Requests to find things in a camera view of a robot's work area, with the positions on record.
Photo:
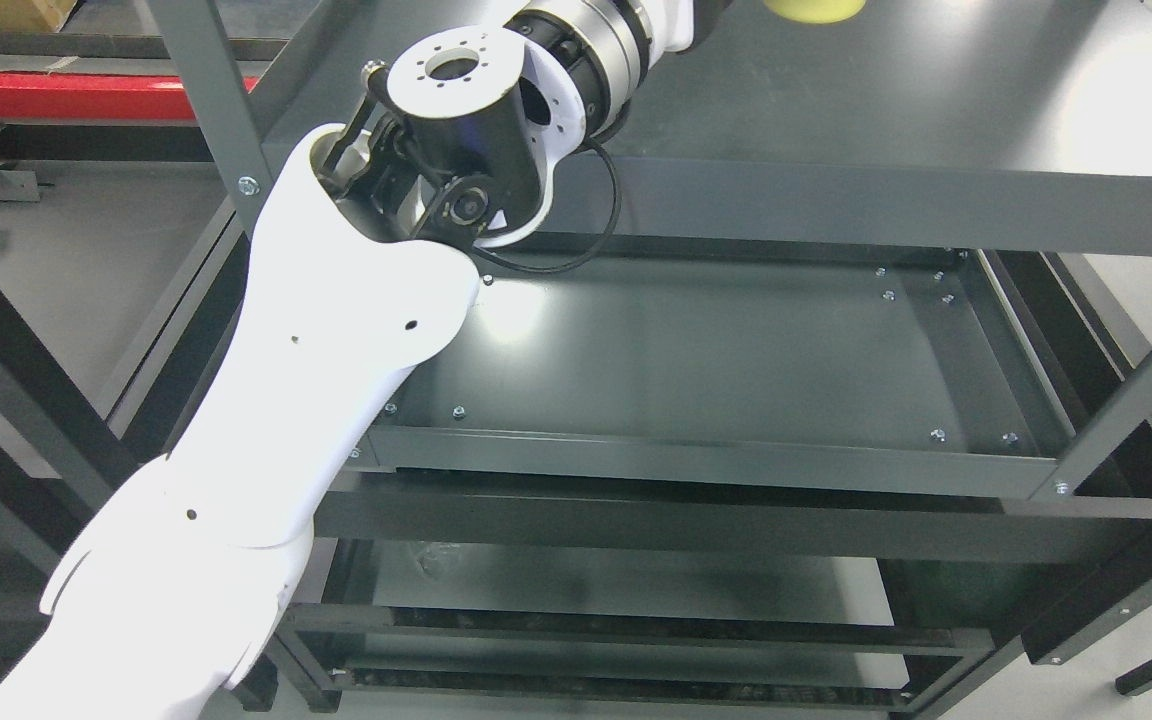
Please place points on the yellow plastic cup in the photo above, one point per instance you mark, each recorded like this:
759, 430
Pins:
816, 12

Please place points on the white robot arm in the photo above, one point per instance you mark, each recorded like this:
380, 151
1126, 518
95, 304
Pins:
360, 270

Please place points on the dark metal shelf rack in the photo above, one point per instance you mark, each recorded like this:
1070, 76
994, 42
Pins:
801, 396

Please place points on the red metal beam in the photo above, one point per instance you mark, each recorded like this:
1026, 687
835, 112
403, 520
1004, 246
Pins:
64, 96

